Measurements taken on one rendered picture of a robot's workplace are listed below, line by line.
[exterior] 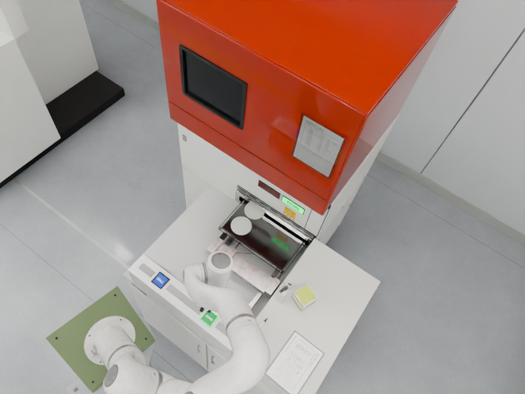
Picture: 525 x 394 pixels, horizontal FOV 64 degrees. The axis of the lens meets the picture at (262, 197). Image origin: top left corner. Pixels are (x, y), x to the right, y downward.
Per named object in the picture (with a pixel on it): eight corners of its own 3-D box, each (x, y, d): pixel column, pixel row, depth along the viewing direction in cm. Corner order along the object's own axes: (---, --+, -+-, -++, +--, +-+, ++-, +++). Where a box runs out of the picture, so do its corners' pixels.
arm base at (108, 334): (94, 373, 161) (107, 398, 146) (76, 331, 155) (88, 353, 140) (141, 346, 170) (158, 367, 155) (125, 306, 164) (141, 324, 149)
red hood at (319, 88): (264, 38, 225) (280, -83, 175) (399, 112, 206) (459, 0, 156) (168, 119, 189) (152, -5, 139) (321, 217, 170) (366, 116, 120)
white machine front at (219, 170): (184, 162, 227) (180, 109, 193) (312, 247, 208) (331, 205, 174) (180, 165, 226) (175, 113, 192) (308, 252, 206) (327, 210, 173)
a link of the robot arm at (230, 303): (201, 349, 116) (180, 281, 141) (255, 338, 121) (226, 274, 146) (201, 324, 112) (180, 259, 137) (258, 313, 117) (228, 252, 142)
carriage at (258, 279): (216, 241, 201) (216, 238, 199) (279, 285, 192) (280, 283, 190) (205, 252, 197) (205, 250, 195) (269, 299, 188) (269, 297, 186)
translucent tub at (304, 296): (304, 288, 181) (307, 282, 175) (315, 302, 178) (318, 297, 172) (290, 297, 178) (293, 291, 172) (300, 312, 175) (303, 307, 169)
